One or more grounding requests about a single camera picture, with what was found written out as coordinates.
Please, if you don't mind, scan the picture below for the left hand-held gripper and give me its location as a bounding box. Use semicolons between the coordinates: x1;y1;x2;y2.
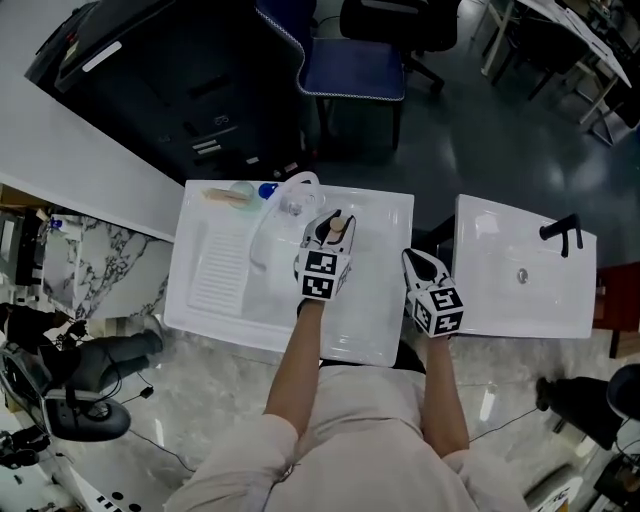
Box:
293;209;358;303

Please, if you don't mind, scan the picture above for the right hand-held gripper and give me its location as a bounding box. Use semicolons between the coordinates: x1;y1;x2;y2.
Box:
401;247;465;340

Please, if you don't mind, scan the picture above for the person's left forearm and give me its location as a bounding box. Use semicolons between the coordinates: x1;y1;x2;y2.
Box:
263;298;327;437

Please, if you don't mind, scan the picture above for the person's right forearm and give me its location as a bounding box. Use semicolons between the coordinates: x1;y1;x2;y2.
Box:
419;331;471;457

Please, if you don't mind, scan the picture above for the white washbasin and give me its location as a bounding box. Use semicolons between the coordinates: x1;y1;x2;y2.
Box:
451;193;599;341

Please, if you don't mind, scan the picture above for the white kitchen sink with drainboard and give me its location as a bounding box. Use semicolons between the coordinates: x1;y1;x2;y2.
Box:
163;179;416;369

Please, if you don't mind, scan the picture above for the clear glass cup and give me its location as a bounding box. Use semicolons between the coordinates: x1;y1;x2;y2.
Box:
278;184;327;220

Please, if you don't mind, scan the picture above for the white curved faucet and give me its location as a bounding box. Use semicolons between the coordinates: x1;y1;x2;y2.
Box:
248;171;326;271

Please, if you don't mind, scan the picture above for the person's black shoe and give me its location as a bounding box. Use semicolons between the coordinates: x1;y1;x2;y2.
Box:
391;339;427;374

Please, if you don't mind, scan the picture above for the black faucet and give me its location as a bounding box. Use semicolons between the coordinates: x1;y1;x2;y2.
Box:
538;212;585;259

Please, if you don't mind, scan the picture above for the blue chair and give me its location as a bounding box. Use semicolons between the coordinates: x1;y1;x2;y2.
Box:
254;0;407;152

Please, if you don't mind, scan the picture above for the person's beige shirt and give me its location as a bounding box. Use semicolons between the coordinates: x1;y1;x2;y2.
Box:
163;356;527;512

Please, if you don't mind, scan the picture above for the brown wooden cabinet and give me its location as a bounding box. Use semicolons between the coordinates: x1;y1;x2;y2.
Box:
593;258;640;360

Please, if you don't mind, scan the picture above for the black office chair with headrest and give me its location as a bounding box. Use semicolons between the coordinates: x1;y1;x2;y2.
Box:
339;0;459;94

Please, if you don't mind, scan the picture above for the dark grey trash bin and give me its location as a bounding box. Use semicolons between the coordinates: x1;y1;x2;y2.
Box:
23;0;317;187

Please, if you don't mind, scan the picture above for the grey shell chair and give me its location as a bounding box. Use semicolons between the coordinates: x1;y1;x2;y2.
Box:
0;343;132;445
606;363;640;422

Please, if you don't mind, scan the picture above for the marble patterned slab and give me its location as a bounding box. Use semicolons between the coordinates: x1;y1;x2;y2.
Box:
41;213;175;322

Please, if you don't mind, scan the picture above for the dark grey chair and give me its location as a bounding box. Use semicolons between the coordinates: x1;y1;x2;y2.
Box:
505;20;620;147

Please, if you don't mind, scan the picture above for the white table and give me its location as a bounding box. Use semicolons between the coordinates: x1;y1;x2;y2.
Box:
480;0;635;127

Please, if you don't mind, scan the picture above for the small black oven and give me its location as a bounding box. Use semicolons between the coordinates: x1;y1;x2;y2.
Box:
0;210;45;290

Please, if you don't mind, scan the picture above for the cardboard box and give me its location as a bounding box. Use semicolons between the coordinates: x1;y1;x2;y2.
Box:
0;181;52;217

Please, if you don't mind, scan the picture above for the black power cable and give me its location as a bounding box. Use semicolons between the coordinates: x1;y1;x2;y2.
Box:
106;368;197;474

